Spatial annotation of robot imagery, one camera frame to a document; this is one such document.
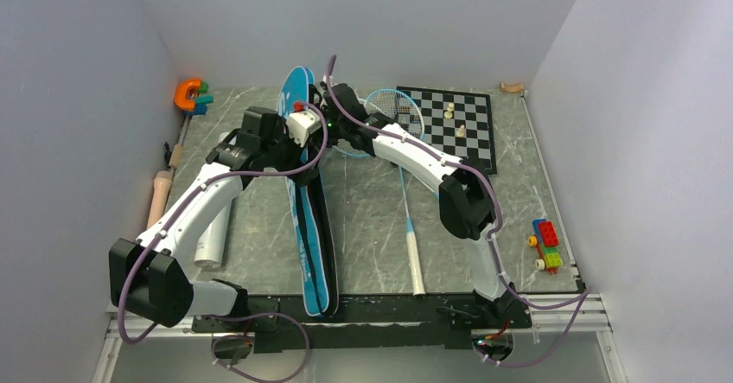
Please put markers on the teal blue toy blocks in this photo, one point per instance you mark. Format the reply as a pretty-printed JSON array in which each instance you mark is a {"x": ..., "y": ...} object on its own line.
[{"x": 202, "y": 99}]

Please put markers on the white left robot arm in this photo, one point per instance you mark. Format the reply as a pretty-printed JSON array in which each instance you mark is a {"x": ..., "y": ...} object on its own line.
[{"x": 146, "y": 276}]

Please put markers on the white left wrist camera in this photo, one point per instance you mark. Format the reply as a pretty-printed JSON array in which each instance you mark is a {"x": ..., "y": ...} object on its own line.
[{"x": 301, "y": 125}]

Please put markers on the orange horseshoe magnet toy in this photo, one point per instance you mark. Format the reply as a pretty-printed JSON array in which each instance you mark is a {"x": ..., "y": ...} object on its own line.
[{"x": 186, "y": 93}]

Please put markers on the wooden rolling pin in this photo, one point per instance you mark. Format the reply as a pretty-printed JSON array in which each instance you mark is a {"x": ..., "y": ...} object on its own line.
[{"x": 161, "y": 187}]

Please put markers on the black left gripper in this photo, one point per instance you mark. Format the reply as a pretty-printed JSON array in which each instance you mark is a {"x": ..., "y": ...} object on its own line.
[{"x": 295, "y": 163}]

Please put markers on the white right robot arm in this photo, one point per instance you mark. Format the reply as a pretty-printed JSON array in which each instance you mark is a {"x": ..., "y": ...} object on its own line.
[{"x": 468, "y": 206}]

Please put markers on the colourful brick toy train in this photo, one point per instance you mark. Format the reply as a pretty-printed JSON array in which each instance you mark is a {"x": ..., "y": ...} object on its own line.
[{"x": 545, "y": 241}]

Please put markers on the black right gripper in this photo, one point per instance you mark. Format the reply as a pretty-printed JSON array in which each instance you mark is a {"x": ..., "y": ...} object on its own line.
[{"x": 325, "y": 110}]

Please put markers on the white shuttlecock tube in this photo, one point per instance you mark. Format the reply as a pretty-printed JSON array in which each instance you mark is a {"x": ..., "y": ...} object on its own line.
[{"x": 210, "y": 248}]

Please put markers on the wooden arch block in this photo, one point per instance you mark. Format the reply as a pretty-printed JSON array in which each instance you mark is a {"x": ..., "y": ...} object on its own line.
[{"x": 516, "y": 88}]

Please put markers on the blue racket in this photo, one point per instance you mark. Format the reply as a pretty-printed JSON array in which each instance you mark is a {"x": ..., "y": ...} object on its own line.
[
  {"x": 411, "y": 241},
  {"x": 395, "y": 111}
]

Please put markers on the white chess piece upper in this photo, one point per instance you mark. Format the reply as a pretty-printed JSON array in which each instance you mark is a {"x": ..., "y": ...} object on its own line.
[{"x": 449, "y": 111}]

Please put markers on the blue racket bag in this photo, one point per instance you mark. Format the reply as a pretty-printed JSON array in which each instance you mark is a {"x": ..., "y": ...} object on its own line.
[{"x": 309, "y": 210}]

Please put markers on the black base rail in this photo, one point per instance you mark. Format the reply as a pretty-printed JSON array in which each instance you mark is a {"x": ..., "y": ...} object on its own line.
[{"x": 449, "y": 320}]

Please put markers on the black white chessboard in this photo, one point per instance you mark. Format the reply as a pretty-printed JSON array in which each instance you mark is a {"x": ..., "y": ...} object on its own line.
[{"x": 457, "y": 123}]

